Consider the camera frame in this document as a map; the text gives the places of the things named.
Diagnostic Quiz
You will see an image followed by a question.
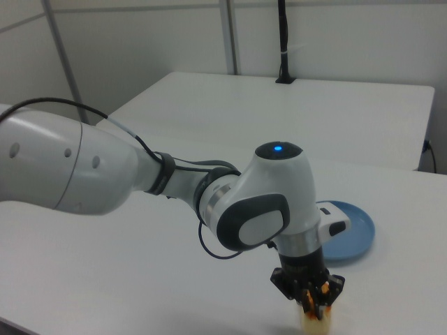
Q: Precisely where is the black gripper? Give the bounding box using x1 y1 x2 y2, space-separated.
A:
270 244 346 313

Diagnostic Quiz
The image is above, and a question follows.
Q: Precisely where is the bread roll with orange topping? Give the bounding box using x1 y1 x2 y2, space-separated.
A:
298 291 335 335

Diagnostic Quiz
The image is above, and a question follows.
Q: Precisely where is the blue round plate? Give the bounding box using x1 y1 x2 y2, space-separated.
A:
315 200 376 269

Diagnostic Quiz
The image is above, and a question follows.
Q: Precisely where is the white neighbouring table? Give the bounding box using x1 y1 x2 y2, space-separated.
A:
95 71 436 172

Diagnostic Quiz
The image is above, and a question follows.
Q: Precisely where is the black cable beside neighbouring table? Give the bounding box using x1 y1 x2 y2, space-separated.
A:
421 138 438 174

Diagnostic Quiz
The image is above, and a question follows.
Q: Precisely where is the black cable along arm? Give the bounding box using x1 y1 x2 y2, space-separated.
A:
0 97 277 261

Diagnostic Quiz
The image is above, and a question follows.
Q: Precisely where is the black camera pole with clamp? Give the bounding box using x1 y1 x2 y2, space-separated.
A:
274 0 297 85

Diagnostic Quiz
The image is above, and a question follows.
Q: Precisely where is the grey metal partition post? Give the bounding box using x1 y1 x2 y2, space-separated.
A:
219 0 242 75
41 0 90 124

